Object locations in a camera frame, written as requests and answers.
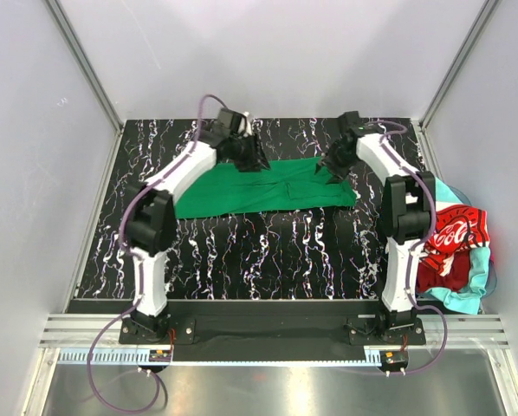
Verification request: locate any green t shirt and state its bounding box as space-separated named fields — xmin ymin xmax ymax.
xmin=175 ymin=158 xmax=356 ymax=219

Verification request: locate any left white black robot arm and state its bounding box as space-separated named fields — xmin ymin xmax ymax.
xmin=119 ymin=107 xmax=269 ymax=342

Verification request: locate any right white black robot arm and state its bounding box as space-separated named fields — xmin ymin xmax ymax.
xmin=315 ymin=111 xmax=437 ymax=342

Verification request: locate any black marbled table mat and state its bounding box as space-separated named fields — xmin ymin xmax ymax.
xmin=74 ymin=119 xmax=387 ymax=300

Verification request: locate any red coca cola t shirt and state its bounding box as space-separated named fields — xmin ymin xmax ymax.
xmin=421 ymin=204 xmax=490 ymax=276

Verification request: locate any dark red t shirt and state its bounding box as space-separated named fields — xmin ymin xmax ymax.
xmin=416 ymin=251 xmax=470 ymax=293

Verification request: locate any turquoise t shirt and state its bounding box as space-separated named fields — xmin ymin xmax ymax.
xmin=418 ymin=179 xmax=491 ymax=315

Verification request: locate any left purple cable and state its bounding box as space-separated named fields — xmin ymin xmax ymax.
xmin=87 ymin=94 xmax=230 ymax=411

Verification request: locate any purple cable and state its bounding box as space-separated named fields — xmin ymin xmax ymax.
xmin=87 ymin=94 xmax=230 ymax=411
xmin=375 ymin=120 xmax=449 ymax=376

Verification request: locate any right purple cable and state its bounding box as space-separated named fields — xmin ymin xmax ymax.
xmin=375 ymin=120 xmax=449 ymax=376

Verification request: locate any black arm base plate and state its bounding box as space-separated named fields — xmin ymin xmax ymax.
xmin=120 ymin=300 xmax=426 ymax=354

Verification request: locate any white cable duct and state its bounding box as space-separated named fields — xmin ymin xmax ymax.
xmin=59 ymin=348 xmax=381 ymax=367

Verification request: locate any aluminium frame rail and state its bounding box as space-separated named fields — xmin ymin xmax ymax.
xmin=39 ymin=314 xmax=508 ymax=349

